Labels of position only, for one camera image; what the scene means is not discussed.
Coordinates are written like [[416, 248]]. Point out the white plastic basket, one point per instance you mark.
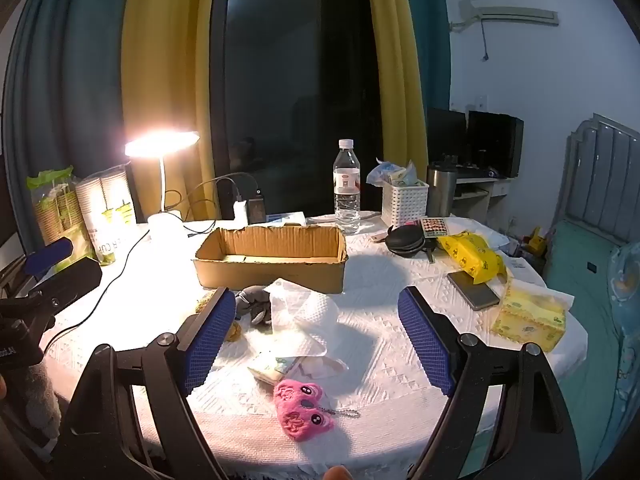
[[405, 205]]

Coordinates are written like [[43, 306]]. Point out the green mattress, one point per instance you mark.
[[580, 265]]

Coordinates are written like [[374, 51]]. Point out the small yellow box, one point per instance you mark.
[[537, 242]]

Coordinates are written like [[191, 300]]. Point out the green paper cup pack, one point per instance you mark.
[[55, 205]]

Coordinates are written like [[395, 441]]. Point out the white paper cup pack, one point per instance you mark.
[[107, 210]]

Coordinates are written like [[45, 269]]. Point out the teal curtain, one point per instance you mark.
[[65, 85], [425, 20]]

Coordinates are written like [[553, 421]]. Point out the white charger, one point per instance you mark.
[[240, 212]]

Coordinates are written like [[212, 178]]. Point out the white computer desk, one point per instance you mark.
[[495, 190]]

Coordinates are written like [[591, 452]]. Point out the blue and white box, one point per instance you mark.
[[287, 219]]

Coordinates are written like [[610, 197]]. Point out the white desk lamp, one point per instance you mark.
[[160, 142]]

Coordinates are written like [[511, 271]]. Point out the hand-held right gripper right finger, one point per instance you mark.
[[425, 345]]

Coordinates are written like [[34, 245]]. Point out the person's right hand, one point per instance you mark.
[[337, 474]]

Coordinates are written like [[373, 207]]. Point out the clear water bottle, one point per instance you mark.
[[347, 195]]

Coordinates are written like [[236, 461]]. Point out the white air conditioner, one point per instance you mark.
[[515, 14]]

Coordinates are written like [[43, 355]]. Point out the yellow curtain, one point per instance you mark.
[[165, 60], [395, 60]]

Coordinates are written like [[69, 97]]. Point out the dark glass window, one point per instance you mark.
[[295, 85]]

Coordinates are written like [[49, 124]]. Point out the sticker card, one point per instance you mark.
[[435, 227]]

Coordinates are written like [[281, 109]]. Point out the blue printed cloth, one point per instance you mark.
[[625, 310]]

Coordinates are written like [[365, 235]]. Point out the black monitor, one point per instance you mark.
[[495, 142], [445, 135]]

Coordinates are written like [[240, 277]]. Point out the black round case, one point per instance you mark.
[[405, 242]]

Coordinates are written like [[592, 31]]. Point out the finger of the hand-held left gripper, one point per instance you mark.
[[50, 256], [67, 280]]

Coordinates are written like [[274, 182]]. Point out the blue plastic bag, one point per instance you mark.
[[380, 172]]

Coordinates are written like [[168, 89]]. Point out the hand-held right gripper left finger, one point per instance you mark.
[[210, 340]]

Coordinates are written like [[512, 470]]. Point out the small green packets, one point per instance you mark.
[[406, 176]]

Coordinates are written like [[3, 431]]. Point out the cardboard box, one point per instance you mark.
[[270, 272]]

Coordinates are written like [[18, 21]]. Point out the yellow tissue box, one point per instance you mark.
[[530, 320]]

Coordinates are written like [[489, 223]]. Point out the white paper towel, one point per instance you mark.
[[305, 315]]

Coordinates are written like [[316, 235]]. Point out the white textured tablecloth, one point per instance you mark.
[[360, 360]]

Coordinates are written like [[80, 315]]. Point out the black power adapter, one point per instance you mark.
[[257, 210]]

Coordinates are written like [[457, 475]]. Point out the yellow printed packet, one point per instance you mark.
[[470, 255]]

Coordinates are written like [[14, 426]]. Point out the green printed tissue pack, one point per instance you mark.
[[272, 367]]

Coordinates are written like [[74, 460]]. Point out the grey smartphone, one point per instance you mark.
[[472, 290]]

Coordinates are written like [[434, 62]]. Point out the grey padded headboard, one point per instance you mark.
[[595, 170]]

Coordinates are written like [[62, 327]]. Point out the brown plush toy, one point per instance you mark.
[[233, 331]]

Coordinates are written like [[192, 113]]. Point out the grey plush toy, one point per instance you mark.
[[255, 305]]

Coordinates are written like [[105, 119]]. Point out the steel tumbler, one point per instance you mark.
[[440, 190]]

